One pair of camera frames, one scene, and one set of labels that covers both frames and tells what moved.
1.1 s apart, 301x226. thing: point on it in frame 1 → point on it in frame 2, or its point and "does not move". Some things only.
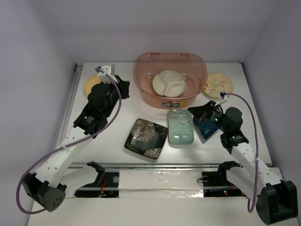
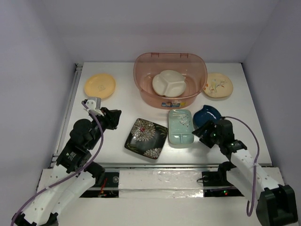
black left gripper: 124,86 → 112,117
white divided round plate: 169,83 does not move
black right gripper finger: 201,112 → 205,132
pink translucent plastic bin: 193,66 does not move
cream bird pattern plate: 217,82 does not move
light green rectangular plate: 180,126 does not move
